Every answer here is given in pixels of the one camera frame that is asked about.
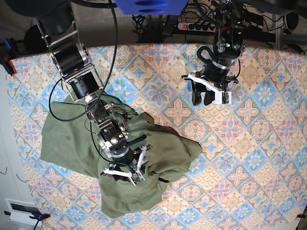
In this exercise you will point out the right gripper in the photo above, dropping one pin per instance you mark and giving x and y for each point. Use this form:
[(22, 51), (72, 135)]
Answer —
[(128, 163)]

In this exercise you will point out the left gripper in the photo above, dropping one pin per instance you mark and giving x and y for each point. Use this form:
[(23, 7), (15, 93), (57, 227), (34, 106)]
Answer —
[(214, 76)]

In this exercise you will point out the green t-shirt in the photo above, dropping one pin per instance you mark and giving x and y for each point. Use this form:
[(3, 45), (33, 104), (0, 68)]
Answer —
[(69, 145)]

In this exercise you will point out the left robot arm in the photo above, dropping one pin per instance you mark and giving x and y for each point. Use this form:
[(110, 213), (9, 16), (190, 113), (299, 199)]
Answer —
[(228, 37)]

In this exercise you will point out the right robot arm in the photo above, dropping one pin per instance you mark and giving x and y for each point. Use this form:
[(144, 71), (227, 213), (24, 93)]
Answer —
[(57, 26)]

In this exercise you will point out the white power strip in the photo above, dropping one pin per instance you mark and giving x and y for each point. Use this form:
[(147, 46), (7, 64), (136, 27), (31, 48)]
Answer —
[(201, 27)]

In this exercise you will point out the patterned tablecloth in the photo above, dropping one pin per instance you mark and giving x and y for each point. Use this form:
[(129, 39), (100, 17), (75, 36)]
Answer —
[(251, 174)]

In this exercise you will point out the blue clamp lower left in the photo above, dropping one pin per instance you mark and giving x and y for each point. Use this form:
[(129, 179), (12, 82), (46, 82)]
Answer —
[(36, 216)]

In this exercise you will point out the blue clamp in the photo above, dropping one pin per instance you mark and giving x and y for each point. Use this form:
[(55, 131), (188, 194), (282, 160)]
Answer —
[(36, 216), (5, 60)]

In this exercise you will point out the black round stool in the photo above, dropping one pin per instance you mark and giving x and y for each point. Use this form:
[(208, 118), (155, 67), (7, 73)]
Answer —
[(33, 41)]

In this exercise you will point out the orange clamp lower right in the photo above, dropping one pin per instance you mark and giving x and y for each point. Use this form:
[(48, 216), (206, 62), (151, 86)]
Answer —
[(301, 216)]

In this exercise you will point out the blue clamp upper left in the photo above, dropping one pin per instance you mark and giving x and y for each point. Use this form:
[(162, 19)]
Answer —
[(5, 60)]

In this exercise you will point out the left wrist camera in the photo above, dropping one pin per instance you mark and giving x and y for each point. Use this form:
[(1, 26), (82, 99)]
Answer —
[(221, 97)]

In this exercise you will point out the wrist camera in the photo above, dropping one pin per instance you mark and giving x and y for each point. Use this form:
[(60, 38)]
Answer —
[(136, 178), (221, 97)]

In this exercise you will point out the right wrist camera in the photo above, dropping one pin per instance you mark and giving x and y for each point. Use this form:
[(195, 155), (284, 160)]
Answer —
[(136, 178)]

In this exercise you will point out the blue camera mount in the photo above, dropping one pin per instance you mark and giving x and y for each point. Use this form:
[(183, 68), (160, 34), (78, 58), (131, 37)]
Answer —
[(147, 7)]

